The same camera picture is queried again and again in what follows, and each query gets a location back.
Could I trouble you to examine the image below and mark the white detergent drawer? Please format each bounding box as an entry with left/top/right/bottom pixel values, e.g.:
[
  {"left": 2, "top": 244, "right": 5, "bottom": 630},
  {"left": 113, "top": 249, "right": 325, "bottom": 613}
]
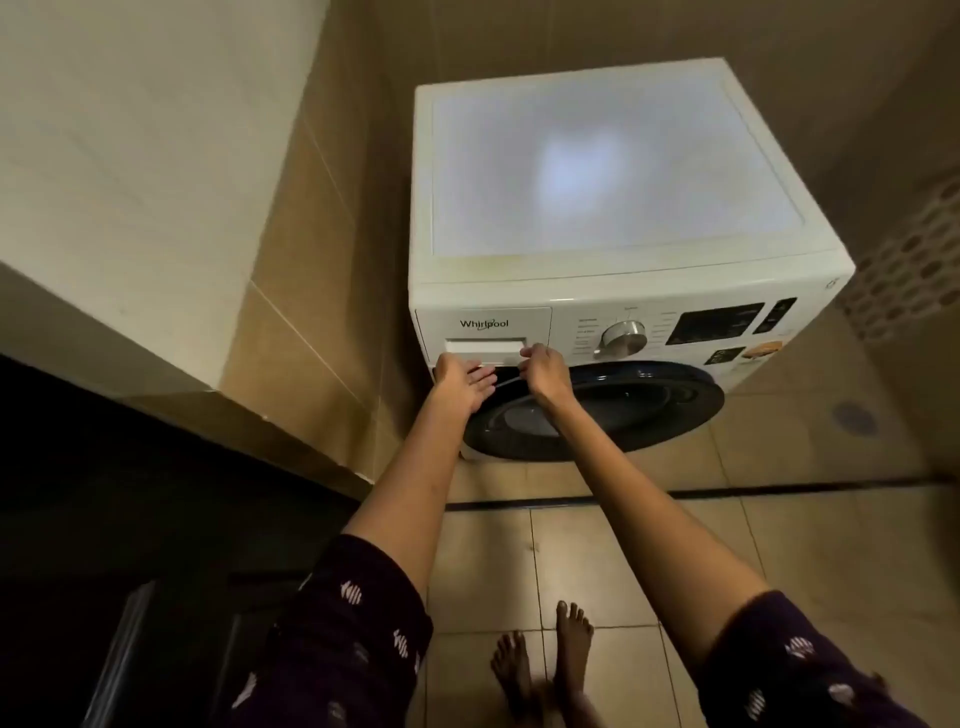
[{"left": 414, "top": 305, "right": 554, "bottom": 369}]

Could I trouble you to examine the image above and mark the person's dark patterned left sleeve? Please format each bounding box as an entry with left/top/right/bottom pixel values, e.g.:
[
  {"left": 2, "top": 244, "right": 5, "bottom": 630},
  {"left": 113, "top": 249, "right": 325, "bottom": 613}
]
[{"left": 224, "top": 533, "right": 435, "bottom": 728}]

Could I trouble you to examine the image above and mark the person's dark patterned right sleeve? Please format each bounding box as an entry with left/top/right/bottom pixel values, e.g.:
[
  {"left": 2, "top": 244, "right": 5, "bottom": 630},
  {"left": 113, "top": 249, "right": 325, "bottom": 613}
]
[{"left": 697, "top": 590, "right": 931, "bottom": 728}]

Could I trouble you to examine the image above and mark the person's left hand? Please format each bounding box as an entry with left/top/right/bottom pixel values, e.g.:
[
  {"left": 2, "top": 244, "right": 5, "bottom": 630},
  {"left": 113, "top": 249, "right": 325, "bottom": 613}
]
[{"left": 431, "top": 352, "right": 499, "bottom": 418}]

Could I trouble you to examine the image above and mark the person's right hand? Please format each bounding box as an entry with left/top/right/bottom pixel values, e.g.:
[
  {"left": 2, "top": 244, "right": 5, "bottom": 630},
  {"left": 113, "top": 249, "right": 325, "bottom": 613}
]
[{"left": 519, "top": 342, "right": 577, "bottom": 410}]

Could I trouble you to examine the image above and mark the white washing machine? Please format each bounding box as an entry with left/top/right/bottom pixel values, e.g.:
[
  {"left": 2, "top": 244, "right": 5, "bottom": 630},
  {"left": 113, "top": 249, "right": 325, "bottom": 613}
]
[{"left": 407, "top": 56, "right": 858, "bottom": 464}]

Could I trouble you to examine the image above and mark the person's right forearm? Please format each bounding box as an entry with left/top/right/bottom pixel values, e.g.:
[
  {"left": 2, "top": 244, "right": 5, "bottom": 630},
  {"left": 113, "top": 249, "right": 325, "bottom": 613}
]
[{"left": 539, "top": 389, "right": 774, "bottom": 676}]

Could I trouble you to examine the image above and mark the silver control knob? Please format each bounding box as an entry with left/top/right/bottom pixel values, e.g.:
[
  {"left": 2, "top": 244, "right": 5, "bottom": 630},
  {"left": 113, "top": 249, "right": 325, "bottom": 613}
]
[{"left": 599, "top": 320, "right": 648, "bottom": 358}]

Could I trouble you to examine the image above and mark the person's dark patterned sleeve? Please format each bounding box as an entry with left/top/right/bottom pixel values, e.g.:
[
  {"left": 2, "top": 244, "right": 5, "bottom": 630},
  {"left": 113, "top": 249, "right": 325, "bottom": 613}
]
[
  {"left": 224, "top": 533, "right": 435, "bottom": 728},
  {"left": 697, "top": 590, "right": 931, "bottom": 728}
]

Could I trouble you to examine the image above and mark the person's left forearm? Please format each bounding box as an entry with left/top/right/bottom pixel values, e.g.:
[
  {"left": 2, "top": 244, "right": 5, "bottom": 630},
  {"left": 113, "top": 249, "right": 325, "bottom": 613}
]
[{"left": 341, "top": 393, "right": 481, "bottom": 601}]

